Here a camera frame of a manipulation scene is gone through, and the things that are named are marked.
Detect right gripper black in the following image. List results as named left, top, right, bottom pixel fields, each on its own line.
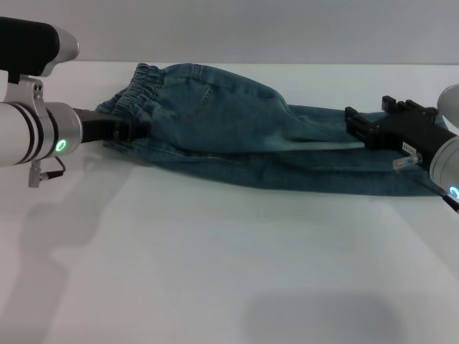
left=345, top=95, right=458, bottom=171

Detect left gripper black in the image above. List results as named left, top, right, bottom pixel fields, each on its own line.
left=73, top=107, right=152, bottom=145

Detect blue denim shorts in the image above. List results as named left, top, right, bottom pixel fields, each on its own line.
left=95, top=63, right=449, bottom=197

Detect right arm cable with plug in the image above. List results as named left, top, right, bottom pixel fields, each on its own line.
left=392, top=152, right=459, bottom=216

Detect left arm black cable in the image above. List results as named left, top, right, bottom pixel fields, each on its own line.
left=28, top=157, right=67, bottom=188

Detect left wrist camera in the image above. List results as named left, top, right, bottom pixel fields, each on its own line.
left=0, top=16, right=80, bottom=105

